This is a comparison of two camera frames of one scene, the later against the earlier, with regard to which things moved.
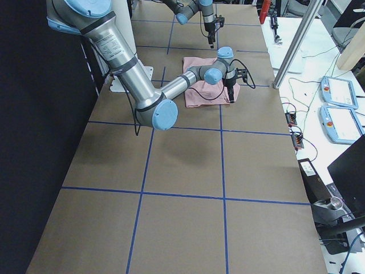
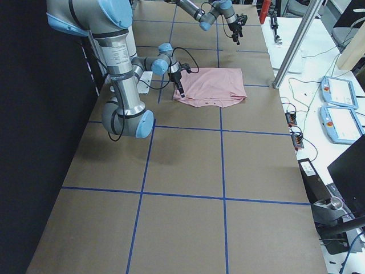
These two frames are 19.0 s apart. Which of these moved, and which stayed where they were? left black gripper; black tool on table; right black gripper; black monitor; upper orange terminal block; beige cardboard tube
Moved: right black gripper; left black gripper
Stayed: black tool on table; upper orange terminal block; black monitor; beige cardboard tube
